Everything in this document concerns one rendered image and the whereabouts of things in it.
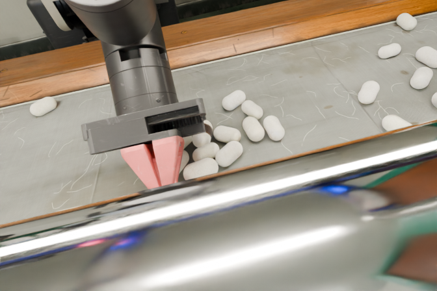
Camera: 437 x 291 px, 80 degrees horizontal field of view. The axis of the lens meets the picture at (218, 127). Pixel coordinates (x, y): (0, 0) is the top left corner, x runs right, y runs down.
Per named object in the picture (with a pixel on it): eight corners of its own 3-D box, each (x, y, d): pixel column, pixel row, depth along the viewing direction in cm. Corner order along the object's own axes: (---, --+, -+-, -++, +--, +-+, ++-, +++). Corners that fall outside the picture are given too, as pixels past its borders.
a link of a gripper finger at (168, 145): (197, 226, 21) (171, 110, 21) (106, 249, 20) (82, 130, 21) (199, 206, 27) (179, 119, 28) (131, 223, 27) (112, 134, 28)
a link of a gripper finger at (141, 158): (227, 218, 21) (200, 104, 21) (137, 241, 20) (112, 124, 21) (222, 201, 28) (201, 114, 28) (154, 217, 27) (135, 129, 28)
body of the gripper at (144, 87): (207, 118, 21) (187, 32, 22) (82, 147, 21) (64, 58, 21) (207, 125, 28) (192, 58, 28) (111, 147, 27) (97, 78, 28)
